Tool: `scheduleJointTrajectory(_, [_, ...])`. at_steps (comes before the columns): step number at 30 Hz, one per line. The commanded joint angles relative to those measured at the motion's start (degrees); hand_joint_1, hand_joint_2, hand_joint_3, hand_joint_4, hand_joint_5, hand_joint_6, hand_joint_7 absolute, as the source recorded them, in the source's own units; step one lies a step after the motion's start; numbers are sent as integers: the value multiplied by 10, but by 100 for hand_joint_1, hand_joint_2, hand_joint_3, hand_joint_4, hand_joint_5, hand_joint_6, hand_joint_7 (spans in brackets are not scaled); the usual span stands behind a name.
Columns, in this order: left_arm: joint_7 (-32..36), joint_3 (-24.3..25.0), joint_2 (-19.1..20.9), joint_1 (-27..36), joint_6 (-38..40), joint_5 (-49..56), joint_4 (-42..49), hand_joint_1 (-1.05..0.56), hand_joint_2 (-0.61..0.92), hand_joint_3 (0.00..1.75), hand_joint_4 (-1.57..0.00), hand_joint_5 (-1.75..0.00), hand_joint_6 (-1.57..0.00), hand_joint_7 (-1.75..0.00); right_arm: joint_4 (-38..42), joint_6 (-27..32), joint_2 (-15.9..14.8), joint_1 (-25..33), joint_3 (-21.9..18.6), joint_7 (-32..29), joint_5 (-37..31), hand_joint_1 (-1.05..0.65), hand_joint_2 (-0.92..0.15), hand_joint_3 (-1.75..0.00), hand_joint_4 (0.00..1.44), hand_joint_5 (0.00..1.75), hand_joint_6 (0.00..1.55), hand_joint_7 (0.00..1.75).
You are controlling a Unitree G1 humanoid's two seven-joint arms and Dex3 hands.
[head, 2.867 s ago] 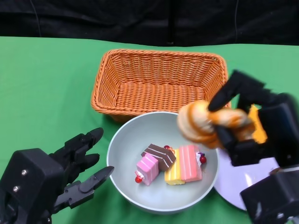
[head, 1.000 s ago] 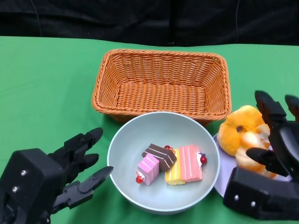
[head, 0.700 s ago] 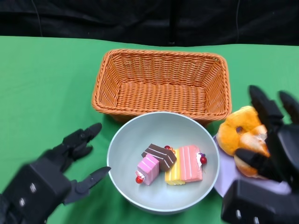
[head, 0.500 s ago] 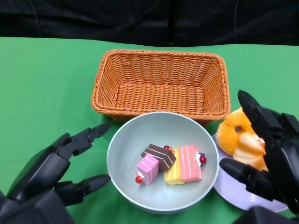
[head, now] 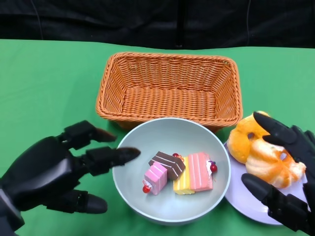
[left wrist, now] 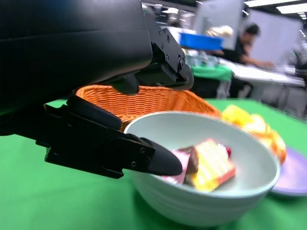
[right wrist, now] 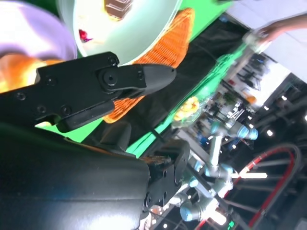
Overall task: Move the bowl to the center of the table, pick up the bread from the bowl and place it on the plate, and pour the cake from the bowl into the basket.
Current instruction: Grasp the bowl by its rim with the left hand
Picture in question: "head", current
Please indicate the black backdrop curtain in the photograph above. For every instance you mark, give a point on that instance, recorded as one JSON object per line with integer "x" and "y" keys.
{"x": 123, "y": 22}

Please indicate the pale green ribbed bowl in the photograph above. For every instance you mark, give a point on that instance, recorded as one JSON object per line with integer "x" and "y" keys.
{"x": 167, "y": 134}

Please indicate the brown chocolate cake slice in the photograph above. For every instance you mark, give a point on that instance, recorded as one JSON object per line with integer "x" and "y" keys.
{"x": 169, "y": 163}

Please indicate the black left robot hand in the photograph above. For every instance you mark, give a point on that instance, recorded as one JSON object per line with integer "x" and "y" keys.
{"x": 41, "y": 172}

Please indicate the lilac round plate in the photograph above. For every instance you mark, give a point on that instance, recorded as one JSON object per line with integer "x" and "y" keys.
{"x": 243, "y": 199}

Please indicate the orange wicker basket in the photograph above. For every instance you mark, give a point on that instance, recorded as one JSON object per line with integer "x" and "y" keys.
{"x": 169, "y": 100}

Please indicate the green tablecloth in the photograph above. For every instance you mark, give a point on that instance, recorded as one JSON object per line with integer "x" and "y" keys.
{"x": 49, "y": 86}

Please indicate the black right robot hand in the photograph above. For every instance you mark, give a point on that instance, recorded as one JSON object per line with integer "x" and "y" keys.
{"x": 307, "y": 152}

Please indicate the large pink yellow cake slice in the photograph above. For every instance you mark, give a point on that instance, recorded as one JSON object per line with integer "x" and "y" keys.
{"x": 198, "y": 174}

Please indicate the small pink cake slice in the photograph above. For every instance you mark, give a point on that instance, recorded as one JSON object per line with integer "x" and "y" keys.
{"x": 156, "y": 178}

